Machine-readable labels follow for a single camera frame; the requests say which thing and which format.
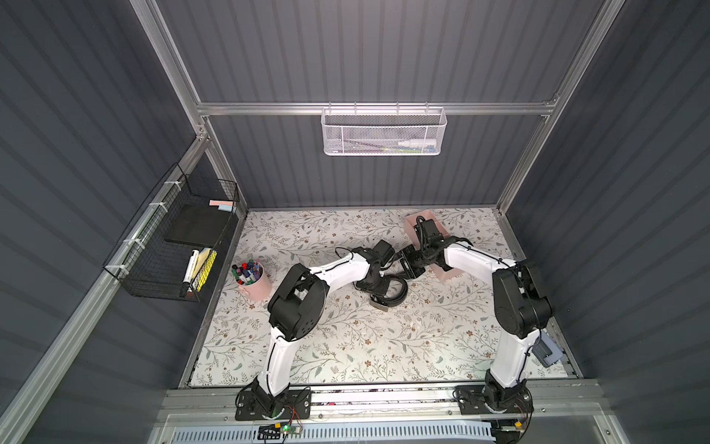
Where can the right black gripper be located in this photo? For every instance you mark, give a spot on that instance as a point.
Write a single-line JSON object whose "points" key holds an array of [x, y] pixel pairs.
{"points": [[411, 264]]}

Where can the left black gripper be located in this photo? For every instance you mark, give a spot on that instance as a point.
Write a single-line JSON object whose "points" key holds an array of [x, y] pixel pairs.
{"points": [[372, 276]]}

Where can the short black leather belt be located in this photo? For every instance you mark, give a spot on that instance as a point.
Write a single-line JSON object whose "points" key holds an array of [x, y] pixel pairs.
{"points": [[390, 292]]}

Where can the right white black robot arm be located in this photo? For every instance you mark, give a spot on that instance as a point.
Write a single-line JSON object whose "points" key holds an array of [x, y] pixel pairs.
{"points": [[521, 307]]}

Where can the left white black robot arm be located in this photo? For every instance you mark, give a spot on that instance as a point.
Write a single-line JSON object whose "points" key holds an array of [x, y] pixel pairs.
{"points": [[299, 302]]}

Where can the floral table mat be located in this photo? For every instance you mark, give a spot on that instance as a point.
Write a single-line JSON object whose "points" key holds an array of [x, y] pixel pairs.
{"points": [[445, 330]]}

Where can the pink pen cup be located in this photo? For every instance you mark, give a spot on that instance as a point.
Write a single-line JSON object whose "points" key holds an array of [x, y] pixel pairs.
{"points": [[252, 280]]}

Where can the grey blue stapler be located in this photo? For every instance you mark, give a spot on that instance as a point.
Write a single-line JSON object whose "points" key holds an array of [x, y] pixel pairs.
{"points": [[547, 351]]}

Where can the yellow highlighter pack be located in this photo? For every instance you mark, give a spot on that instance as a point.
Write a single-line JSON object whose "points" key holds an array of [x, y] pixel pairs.
{"points": [[203, 266]]}

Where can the pastel sticky notes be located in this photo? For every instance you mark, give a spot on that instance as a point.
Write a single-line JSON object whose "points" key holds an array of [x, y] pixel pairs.
{"points": [[225, 206]]}

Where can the black notebook in basket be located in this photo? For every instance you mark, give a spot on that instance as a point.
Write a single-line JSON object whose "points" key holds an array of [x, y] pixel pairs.
{"points": [[198, 226]]}

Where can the white marker in basket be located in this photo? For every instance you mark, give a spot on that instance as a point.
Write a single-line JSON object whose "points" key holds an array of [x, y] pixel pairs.
{"points": [[191, 266]]}

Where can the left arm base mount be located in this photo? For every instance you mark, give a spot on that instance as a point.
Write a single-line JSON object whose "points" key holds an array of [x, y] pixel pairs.
{"points": [[254, 404]]}

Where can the white wire mesh basket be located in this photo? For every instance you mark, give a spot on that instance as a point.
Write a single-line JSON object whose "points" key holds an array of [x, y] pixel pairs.
{"points": [[383, 131]]}

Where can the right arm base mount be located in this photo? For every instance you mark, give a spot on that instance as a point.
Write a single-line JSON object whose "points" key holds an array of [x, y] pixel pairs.
{"points": [[490, 399]]}

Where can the black wire wall basket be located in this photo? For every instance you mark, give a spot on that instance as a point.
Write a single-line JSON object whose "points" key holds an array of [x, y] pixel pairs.
{"points": [[174, 245]]}

